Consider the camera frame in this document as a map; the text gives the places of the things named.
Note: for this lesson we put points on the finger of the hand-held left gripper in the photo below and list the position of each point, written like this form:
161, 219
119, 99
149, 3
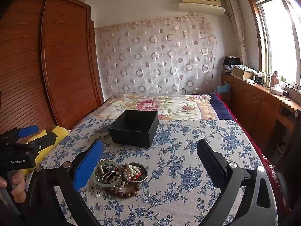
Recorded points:
28, 130
44, 141

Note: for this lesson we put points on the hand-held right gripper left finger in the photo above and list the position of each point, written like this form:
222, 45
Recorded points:
87, 164

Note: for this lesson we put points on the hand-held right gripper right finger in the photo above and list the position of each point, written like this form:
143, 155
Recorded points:
210, 159

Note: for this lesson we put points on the metal hair comb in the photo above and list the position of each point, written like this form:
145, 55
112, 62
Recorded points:
108, 169

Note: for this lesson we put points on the green jade bangle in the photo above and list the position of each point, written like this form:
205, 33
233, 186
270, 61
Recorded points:
107, 186

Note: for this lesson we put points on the person's left hand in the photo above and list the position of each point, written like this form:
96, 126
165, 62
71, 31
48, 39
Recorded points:
18, 181

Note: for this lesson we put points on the yellow cloth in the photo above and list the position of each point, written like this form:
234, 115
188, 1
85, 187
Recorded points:
60, 134

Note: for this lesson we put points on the blue floral bedsheet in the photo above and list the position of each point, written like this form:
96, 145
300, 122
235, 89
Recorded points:
183, 169

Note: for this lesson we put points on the navy blanket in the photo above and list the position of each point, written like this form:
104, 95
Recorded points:
221, 110

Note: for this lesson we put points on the red blanket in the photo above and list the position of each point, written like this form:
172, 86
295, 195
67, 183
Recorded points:
268, 167

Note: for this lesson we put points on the blue plastic bag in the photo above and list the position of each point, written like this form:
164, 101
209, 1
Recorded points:
222, 89

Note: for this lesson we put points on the wooden cabinet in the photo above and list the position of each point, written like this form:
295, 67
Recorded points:
254, 101

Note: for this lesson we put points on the wooden wardrobe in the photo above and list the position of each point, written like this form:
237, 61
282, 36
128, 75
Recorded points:
65, 63

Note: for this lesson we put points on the pink floral quilt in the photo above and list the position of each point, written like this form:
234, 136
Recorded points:
141, 102

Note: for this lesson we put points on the cardboard box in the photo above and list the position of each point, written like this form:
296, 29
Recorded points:
242, 73

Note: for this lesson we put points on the tissue box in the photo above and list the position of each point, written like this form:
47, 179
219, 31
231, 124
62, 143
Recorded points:
276, 90

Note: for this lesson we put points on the group of bottles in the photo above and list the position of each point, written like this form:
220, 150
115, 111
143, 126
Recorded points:
265, 78

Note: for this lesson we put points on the pile of dark clothes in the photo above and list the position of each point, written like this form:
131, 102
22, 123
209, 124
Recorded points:
231, 62

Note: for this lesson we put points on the small black box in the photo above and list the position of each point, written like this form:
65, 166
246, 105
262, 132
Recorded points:
287, 93

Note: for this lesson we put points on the pink bottle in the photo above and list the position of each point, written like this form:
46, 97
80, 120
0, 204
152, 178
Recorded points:
276, 78

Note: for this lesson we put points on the circle patterned curtain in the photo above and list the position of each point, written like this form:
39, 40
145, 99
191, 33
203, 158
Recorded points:
152, 70

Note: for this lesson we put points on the white window curtain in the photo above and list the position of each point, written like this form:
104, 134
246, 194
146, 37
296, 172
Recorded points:
237, 28

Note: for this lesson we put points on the window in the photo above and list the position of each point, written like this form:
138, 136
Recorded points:
277, 40

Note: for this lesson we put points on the wall air conditioner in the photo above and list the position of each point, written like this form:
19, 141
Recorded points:
199, 7

